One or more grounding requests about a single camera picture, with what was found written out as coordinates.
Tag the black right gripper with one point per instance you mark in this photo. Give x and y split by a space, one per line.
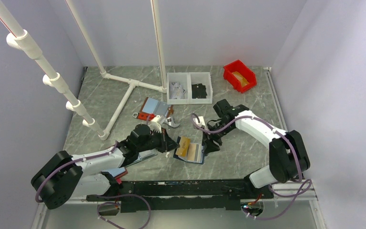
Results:
210 146

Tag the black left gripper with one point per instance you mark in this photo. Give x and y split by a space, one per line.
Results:
167 143

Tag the gold vip card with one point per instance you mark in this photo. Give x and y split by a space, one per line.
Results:
184 144

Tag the navy blue card holder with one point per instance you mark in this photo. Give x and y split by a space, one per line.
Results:
195 154

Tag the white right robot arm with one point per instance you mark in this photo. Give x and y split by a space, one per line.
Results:
288 157

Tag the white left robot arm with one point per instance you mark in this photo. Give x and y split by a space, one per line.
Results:
66 176

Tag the green open card holder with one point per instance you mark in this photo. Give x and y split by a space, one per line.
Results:
145 155

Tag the red open card holder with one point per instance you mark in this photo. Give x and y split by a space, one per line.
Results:
117 173

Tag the white bin with black cards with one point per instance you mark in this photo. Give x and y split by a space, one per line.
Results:
201 88

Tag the gold cards in bin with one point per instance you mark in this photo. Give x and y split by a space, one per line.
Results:
242 80

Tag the red plastic bin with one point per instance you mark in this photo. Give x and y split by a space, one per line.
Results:
239 66

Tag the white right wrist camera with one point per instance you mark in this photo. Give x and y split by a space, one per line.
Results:
199 122

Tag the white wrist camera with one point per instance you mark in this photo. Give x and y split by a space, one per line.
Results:
199 122
155 123

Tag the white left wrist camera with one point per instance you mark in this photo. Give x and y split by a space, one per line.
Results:
155 123

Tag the orange handled adjustable wrench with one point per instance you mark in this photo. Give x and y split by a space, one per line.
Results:
166 120

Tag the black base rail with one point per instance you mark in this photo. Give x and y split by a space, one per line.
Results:
229 194

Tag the white pvc pipe frame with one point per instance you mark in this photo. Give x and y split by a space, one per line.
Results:
30 110

